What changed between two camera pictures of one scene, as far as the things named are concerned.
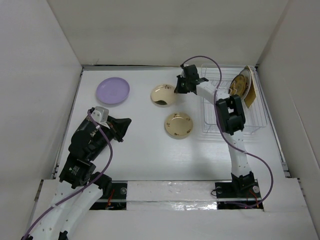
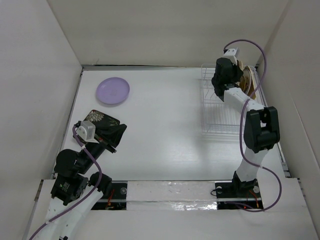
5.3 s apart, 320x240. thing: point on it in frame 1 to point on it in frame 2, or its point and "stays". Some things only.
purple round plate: [113, 90] stays
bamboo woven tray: [252, 95] stays
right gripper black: [179, 90] to [239, 73]
